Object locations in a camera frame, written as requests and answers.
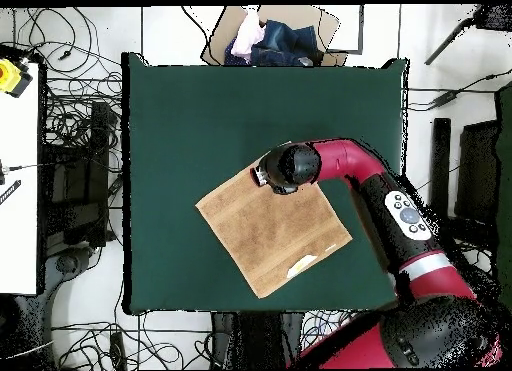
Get orange terry towel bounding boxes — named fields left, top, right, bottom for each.
left=194, top=140, right=354, bottom=300

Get dark green table cloth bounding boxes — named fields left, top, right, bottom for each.
left=121, top=52, right=410, bottom=316

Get blue denim jeans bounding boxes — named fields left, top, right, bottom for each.
left=223, top=19, right=326, bottom=67

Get pink garment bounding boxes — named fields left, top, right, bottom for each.
left=230, top=8, right=266, bottom=62

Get brown cardboard box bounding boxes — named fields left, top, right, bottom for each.
left=200, top=5, right=349, bottom=67

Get black grey stand foot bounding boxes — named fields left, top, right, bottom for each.
left=39, top=246, right=97, bottom=348

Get green covered side table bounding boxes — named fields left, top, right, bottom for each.
left=494, top=82, right=512, bottom=308

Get white desk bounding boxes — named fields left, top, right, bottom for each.
left=0, top=62, right=41, bottom=296

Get yellow emergency stop button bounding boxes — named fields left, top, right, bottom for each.
left=0, top=58, right=34, bottom=99

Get black tripod leg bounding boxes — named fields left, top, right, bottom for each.
left=424, top=3, right=512, bottom=66

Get blue and black cables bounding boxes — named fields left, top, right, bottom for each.
left=299, top=309, right=357, bottom=350

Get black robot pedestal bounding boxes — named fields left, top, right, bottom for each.
left=210, top=311, right=306, bottom=370

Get black cable tangle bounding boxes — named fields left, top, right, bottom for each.
left=13, top=6, right=123, bottom=148

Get black cable with adapter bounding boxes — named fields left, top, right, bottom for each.
left=405, top=68, right=512, bottom=112

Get black cables with adapter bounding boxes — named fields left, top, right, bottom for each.
left=51, top=320, right=213, bottom=370

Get black floor cable bundle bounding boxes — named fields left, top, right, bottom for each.
left=447, top=226, right=499, bottom=276

